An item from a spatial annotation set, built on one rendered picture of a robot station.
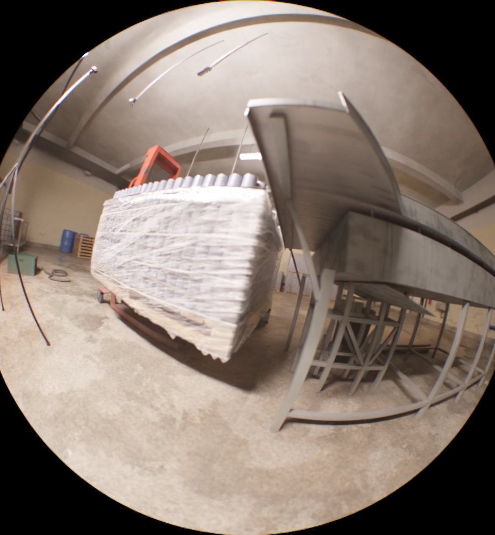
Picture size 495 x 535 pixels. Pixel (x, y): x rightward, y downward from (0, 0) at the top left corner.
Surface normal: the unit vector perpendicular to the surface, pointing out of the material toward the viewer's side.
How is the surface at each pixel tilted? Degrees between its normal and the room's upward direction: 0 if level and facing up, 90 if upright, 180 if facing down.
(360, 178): 180
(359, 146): 180
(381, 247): 90
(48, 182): 90
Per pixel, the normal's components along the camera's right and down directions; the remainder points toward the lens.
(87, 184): 0.95, 0.18
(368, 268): -0.26, -0.07
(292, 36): -0.19, 0.98
